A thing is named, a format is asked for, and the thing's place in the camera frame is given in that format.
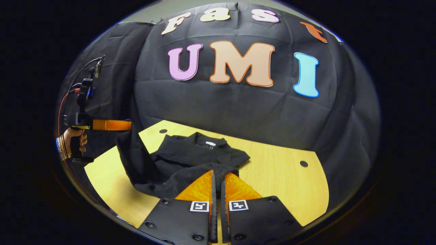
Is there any black backdrop cloth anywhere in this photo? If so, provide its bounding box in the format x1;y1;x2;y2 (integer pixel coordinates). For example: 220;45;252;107
56;3;381;205

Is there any red cable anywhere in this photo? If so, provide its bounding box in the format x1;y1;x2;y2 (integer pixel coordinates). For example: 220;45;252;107
57;89;80;136

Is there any black button shirt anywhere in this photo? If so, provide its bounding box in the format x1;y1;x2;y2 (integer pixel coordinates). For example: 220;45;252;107
116;119;251;199

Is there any black cable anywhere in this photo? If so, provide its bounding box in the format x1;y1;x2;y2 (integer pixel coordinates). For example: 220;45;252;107
66;57;103;116

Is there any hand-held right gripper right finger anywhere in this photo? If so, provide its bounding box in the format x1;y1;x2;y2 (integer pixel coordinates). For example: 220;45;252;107
221;172;303;245

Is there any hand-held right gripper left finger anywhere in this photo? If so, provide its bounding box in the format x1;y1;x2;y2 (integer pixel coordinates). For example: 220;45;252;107
138;169;218;245

